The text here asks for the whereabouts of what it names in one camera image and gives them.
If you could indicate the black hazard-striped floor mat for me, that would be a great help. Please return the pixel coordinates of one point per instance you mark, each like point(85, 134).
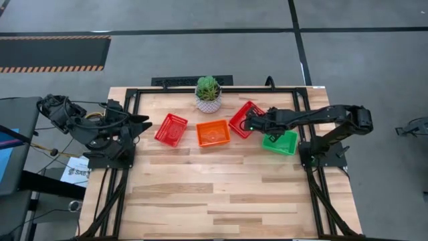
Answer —
point(50, 52)

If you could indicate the black stand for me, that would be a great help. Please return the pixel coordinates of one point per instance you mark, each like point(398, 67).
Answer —
point(414, 127)

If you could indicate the red plastic basket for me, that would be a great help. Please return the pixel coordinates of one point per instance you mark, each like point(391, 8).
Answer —
point(171, 130)
point(238, 123)
point(163, 126)

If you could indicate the black floor grille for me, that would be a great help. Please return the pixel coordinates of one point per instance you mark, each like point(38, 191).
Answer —
point(180, 81)

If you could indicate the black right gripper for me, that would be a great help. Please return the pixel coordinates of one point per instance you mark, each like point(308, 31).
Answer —
point(264, 123)

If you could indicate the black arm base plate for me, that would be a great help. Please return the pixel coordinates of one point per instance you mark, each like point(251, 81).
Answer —
point(110, 162)
point(334, 159)

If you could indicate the white printed paper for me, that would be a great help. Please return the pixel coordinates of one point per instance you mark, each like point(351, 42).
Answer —
point(78, 172)

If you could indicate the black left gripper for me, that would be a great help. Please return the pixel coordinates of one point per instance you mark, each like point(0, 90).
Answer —
point(118, 115)

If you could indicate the tape roll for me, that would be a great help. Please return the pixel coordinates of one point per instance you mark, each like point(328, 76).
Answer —
point(71, 205)

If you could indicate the green plastic basket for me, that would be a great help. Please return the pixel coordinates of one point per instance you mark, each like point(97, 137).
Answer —
point(279, 149)
point(284, 143)

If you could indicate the black aluminium table frame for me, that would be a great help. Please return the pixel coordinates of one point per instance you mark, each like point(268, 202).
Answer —
point(167, 90)

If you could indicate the black beam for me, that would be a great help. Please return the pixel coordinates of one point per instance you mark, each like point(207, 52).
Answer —
point(50, 184)

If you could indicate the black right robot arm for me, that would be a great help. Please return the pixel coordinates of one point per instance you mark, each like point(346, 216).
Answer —
point(321, 115)

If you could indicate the orange plastic basket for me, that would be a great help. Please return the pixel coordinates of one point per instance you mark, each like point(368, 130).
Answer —
point(213, 134)

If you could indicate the blue sheet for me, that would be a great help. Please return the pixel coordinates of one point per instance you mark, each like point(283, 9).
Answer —
point(5, 157)

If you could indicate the succulent in patterned white pot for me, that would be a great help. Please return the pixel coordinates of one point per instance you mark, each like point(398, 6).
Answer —
point(208, 90)

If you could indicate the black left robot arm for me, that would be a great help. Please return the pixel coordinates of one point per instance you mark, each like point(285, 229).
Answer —
point(73, 124)

